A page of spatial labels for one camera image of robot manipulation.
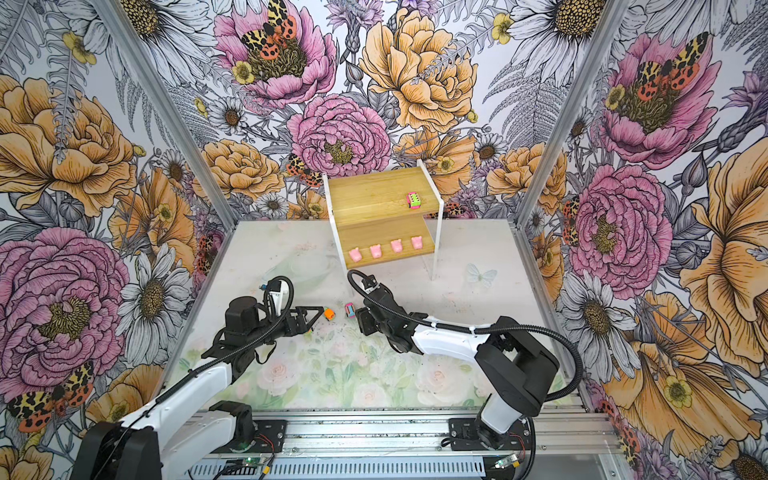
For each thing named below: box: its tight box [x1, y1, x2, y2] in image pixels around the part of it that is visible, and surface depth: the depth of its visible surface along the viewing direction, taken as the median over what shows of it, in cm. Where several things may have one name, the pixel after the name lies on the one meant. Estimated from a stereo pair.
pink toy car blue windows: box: [344, 302, 357, 319], surface depth 96 cm
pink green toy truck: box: [406, 191, 421, 209], surface depth 79 cm
